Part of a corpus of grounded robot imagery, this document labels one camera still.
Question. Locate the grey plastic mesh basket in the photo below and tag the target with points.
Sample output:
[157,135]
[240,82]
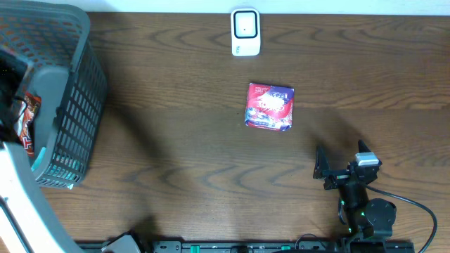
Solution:
[65,73]

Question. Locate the red purple pad package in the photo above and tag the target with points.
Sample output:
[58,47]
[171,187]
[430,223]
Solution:
[269,107]

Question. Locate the teal snack wrapper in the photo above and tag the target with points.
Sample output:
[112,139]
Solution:
[38,159]

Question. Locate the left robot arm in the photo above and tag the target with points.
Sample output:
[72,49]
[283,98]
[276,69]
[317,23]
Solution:
[28,223]

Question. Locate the orange brown snack bag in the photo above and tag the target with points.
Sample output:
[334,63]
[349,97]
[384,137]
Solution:
[30,108]

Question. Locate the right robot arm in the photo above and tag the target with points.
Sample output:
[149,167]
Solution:
[370,221]

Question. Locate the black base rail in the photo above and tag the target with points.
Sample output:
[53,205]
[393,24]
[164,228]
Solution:
[313,246]

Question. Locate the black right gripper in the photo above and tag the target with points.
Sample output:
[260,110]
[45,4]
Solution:
[342,176]

